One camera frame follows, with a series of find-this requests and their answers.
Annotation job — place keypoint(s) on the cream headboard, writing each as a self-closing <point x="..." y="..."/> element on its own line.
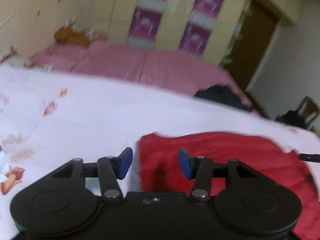
<point x="29" y="25"/>

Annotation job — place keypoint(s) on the pink bed sheet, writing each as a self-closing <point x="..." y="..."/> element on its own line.
<point x="157" y="68"/>

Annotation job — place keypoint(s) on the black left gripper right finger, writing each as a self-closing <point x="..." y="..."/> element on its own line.
<point x="200" y="169"/>

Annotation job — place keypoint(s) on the cream wardrobe with purple posters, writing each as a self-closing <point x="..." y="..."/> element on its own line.
<point x="113" y="18"/>

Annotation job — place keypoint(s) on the white floral quilt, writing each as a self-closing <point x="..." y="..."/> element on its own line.
<point x="50" y="118"/>

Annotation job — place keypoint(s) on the red padded jacket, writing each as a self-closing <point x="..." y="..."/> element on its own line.
<point x="160" y="170"/>

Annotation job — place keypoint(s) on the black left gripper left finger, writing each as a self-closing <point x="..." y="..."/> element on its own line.
<point x="110" y="170"/>

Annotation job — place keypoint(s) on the wooden chair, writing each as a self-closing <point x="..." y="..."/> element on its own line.
<point x="308" y="110"/>

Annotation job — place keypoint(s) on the black garment on bed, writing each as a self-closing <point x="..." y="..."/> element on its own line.
<point x="223" y="95"/>

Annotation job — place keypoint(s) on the black clothes on chair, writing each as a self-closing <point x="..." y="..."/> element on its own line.
<point x="292" y="118"/>

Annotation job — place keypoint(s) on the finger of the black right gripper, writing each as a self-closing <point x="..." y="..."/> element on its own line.
<point x="309" y="157"/>

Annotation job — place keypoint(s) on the brown wooden door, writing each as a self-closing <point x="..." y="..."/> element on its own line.
<point x="255" y="36"/>

